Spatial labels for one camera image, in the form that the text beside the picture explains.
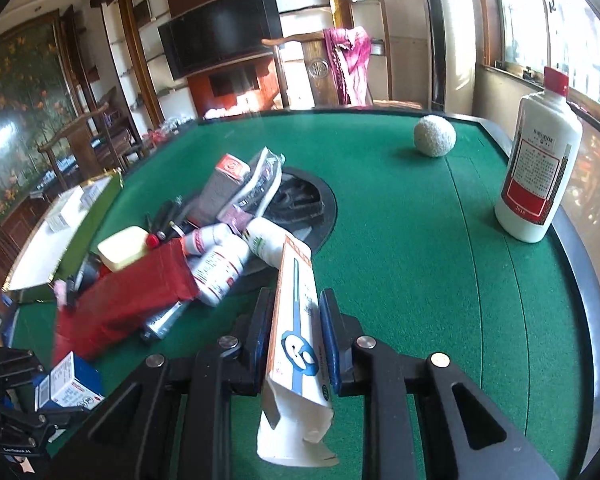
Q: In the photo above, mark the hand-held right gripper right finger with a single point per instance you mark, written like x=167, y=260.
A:
x=330, y=342

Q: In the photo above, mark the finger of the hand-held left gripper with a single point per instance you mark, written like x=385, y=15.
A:
x=17, y=365
x=35, y=422

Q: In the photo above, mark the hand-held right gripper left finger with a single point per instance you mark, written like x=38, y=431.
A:
x=261, y=332

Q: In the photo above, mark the long white orange carton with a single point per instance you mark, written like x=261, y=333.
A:
x=295, y=360

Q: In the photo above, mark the small blue white box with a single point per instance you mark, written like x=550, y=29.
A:
x=72, y=382

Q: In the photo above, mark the large white pill bottle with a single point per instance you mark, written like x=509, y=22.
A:
x=220, y=270

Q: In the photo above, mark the black marker pink cap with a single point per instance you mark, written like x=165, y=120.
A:
x=60, y=291

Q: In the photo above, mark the white bottle green label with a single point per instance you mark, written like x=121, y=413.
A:
x=265, y=240

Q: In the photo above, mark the silver metal tube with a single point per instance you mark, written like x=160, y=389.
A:
x=162, y=320

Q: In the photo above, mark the white bottle red label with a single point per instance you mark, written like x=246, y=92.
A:
x=205, y=240

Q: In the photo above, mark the green gold cardboard tray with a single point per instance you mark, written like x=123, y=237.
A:
x=45, y=255

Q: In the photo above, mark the red cloth pouch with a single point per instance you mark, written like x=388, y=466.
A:
x=125, y=305

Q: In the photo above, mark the long black marker red cap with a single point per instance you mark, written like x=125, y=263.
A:
x=153, y=240

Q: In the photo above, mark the grey box red label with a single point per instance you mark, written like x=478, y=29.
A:
x=220, y=190

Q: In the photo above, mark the clear cartoon print pouch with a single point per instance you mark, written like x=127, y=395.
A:
x=266, y=180

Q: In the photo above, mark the yellow soap block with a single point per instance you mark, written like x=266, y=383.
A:
x=122, y=249

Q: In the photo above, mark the white foam ball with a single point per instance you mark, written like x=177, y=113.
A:
x=434, y=136

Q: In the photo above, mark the round grey table hub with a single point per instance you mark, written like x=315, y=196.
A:
x=305, y=200

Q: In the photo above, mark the white carton with barcode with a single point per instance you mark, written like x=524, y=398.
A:
x=95, y=192

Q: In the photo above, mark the dark wooden armchair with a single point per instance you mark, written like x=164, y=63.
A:
x=75, y=135

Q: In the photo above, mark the black electric fireplace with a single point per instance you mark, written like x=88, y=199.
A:
x=232, y=82

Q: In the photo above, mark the white liquor bottle red cap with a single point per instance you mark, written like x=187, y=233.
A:
x=535, y=170

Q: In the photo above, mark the wooden chair with medallion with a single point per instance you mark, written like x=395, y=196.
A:
x=312, y=67

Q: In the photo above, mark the magenta cloth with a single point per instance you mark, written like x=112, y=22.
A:
x=352, y=60

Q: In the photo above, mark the black flat television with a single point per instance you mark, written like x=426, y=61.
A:
x=220, y=30

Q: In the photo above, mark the white standing air conditioner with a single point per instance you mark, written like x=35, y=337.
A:
x=455, y=35

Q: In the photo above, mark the flower wall painting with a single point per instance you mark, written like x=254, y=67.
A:
x=15, y=120

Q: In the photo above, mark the wooden wall shelf unit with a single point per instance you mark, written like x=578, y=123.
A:
x=145, y=25

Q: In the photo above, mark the large wooden frame window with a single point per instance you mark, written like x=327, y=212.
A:
x=540, y=15

